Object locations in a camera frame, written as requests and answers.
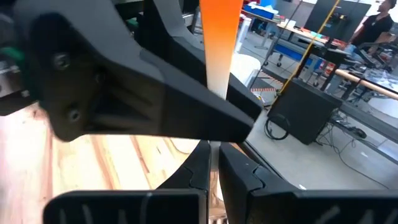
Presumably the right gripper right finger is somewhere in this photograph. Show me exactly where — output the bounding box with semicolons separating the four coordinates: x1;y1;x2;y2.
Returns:
218;142;398;224

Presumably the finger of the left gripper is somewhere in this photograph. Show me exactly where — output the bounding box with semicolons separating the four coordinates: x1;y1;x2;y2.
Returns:
14;0;255;144
136;0;264;122

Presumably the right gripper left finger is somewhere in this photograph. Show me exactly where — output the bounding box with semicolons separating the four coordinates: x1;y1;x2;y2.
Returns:
42;139;213;224

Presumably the orange-handled silver fork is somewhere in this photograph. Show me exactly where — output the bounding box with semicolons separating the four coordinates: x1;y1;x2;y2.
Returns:
198;0;244;101

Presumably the white bagged trash bin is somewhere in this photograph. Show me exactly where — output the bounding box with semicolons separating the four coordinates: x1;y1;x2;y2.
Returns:
229;52;262;91

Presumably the white tower fan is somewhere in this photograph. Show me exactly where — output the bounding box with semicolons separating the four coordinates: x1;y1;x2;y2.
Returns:
235;16;252;54

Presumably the orange-striped black floor mat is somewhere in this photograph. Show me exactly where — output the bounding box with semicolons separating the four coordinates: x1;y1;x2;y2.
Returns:
250;70;282;94

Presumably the black cabinet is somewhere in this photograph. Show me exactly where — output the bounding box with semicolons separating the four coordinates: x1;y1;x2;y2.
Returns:
266;77;343;146

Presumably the grey workbench blue panel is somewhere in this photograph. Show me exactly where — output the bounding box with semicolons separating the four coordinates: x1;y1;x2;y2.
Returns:
269;37;329;68

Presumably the wooden rod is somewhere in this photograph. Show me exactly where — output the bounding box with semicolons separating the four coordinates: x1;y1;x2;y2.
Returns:
334;68;398;101

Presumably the black monitor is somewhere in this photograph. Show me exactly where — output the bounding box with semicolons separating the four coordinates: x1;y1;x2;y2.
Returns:
303;0;373;44

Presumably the person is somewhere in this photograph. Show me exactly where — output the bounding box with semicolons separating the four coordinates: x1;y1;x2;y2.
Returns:
350;0;398;47

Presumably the coiled black cable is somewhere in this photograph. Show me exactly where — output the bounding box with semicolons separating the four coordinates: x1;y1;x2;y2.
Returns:
264;113;292;141

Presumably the black hanging cable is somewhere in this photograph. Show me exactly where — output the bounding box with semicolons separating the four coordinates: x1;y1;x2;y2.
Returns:
248;0;305;91

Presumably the yellow hanging cable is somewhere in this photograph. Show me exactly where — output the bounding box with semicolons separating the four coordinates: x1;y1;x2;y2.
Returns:
278;0;342;96

